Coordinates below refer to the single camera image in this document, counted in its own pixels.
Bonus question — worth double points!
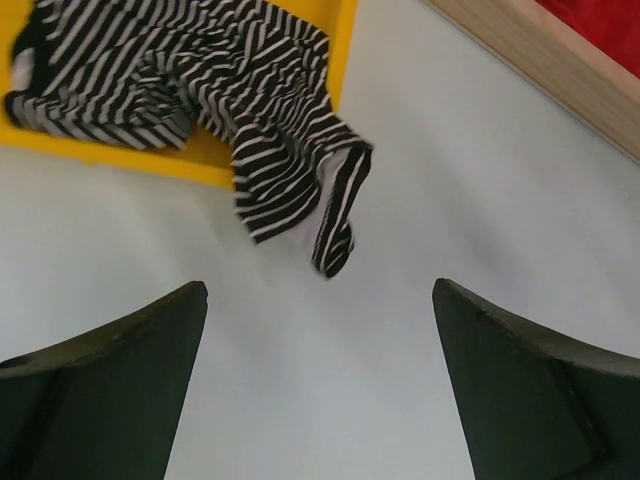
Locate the wooden clothes rack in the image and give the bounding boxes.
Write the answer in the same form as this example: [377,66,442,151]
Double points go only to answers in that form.
[426,1,639,162]

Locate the red tank top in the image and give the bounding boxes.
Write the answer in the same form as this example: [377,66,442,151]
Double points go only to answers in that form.
[537,0,640,77]

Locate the yellow plastic tray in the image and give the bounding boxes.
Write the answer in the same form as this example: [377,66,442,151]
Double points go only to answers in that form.
[1,0,357,189]

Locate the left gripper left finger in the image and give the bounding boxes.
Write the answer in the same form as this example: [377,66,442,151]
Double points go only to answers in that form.
[1,281,208,479]

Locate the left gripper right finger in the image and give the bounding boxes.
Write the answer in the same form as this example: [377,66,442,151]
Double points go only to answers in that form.
[432,278,639,479]

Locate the striped tank top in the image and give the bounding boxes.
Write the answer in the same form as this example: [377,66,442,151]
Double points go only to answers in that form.
[3,1,373,278]

